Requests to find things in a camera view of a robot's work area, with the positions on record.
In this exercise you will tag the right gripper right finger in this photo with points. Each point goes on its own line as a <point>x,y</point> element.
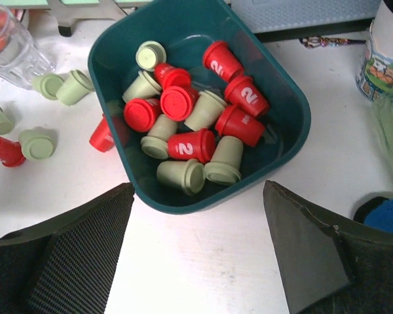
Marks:
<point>328,263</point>

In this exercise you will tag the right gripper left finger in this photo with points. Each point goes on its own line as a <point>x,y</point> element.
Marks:
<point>66,264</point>

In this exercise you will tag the green capsule cluster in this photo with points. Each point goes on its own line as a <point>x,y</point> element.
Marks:
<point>224,167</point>

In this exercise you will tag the green capsule bottom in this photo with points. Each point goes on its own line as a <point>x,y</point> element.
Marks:
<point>144,86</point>

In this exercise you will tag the green capsule cluster lid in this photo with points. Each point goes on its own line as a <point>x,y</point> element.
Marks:
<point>208,107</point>

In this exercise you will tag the red capsule bottom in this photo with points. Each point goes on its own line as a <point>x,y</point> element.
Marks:
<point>168,75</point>

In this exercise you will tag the red capsule number two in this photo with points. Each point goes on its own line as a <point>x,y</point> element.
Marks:
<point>222,61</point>

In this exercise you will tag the clear glass tumbler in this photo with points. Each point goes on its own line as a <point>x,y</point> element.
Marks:
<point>20,60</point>

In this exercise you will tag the metal cutting board stand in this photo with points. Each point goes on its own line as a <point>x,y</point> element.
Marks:
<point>67,15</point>

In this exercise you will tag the grey induction cooker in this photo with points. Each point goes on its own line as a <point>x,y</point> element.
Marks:
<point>279,15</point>

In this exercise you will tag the green cutting board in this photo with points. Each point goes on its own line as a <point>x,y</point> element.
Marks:
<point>44,3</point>

